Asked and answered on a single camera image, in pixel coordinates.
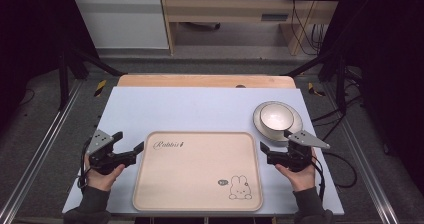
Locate person's left hand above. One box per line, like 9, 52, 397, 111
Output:
83, 153, 127, 193

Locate black hanging cables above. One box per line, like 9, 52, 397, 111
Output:
291, 0, 330, 56

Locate aluminium floor rail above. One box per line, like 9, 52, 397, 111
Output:
0, 79, 85, 224
323, 83, 401, 224

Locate white cabinet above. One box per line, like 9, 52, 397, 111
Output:
67, 0, 170, 51

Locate beige tray with rabbit print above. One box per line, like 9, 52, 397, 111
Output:
132, 130, 264, 213

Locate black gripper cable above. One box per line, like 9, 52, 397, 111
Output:
310, 150, 359, 202
76, 138, 93, 194

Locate wooden desk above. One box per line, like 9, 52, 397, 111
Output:
157, 0, 346, 57

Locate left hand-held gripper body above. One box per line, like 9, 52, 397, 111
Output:
85, 129, 128, 176

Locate white bowl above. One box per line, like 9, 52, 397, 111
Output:
259, 102, 295, 132

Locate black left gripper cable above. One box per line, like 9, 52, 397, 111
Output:
76, 138, 93, 194

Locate dark curtain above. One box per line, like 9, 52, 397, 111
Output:
0, 0, 101, 132
319, 0, 424, 188

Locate black frame strut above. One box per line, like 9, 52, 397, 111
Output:
285, 49, 348, 116
57, 45, 125, 111

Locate black floor cables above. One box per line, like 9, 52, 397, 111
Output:
310, 66, 365, 142

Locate grey round plate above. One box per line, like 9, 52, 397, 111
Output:
252, 100, 304, 143

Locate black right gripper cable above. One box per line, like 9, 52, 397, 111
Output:
310, 150, 359, 202

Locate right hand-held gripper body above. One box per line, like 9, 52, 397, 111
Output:
274, 129, 332, 173

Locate yellow black floor tape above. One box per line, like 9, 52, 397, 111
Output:
93, 79, 108, 98
307, 81, 327, 98

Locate wooden table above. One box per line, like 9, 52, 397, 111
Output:
116, 73, 297, 90

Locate person's right hand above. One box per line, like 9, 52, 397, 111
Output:
274, 147, 318, 193

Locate light blue table mat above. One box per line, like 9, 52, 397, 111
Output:
61, 86, 345, 216

